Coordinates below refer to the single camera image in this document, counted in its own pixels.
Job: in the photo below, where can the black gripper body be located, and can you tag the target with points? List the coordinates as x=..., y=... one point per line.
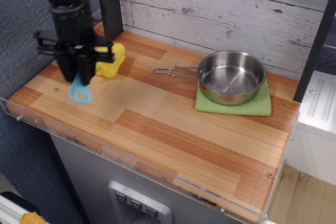
x=73, y=34

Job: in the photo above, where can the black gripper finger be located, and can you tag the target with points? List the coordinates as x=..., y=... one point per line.
x=87, y=68
x=68, y=66

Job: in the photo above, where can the light blue plastic brush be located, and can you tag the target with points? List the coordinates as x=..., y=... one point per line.
x=78, y=92

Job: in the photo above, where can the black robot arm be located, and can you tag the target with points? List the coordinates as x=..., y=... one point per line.
x=74, y=44

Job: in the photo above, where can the green towel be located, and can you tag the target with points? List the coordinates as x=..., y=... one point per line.
x=260, y=105

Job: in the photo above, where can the clear acrylic table guard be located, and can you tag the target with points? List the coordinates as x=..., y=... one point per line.
x=151, y=119

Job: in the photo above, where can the grey toy fridge cabinet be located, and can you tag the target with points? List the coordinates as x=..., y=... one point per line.
x=90, y=171

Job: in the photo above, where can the stainless steel pan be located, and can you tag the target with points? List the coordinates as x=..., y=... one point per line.
x=225, y=77

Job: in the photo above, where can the silver dispenser button panel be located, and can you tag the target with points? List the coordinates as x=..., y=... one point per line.
x=136, y=207

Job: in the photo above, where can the yellow black object bottom left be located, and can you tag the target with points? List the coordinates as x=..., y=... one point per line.
x=15, y=209

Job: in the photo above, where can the white plastic sink unit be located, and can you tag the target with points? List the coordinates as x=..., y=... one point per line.
x=311, y=148

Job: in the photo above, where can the dark left frame post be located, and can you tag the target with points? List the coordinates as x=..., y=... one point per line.
x=112, y=18

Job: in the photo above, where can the dark frame post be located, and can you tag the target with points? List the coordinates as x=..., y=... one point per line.
x=316, y=48
x=112, y=18

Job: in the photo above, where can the dark right frame post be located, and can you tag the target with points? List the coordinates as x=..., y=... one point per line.
x=316, y=48

